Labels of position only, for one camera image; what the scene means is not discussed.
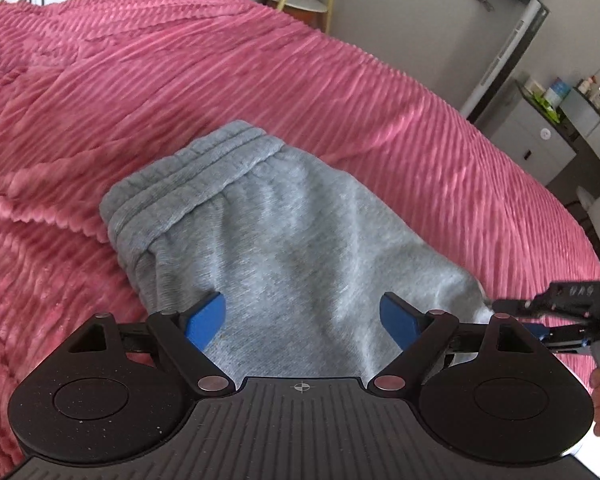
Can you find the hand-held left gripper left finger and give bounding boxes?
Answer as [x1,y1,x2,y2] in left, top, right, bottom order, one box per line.
[60,291,236,396]

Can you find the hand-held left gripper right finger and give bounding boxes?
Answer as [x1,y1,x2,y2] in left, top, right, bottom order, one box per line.
[370,291,548,401]

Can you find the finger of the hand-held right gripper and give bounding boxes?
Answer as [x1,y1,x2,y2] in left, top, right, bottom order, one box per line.
[492,281,600,319]
[537,322,597,357]

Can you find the grey pants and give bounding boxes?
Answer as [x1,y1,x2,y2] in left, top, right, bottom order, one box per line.
[99,120,496,381]

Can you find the white cabinet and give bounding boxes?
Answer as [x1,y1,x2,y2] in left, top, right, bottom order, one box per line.
[484,81,579,187]

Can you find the glass top desk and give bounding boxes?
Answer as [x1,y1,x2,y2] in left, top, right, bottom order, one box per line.
[559,86,600,192]

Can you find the blue white box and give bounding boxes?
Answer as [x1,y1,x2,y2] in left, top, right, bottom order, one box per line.
[544,77,570,109]

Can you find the white tower air conditioner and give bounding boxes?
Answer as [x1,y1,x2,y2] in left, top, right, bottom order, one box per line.
[461,0,551,125]

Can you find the pink ribbed blanket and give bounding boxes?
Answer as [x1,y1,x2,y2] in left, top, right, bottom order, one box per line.
[0,0,600,480]

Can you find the small round side table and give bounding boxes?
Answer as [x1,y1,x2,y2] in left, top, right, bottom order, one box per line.
[264,0,329,35]

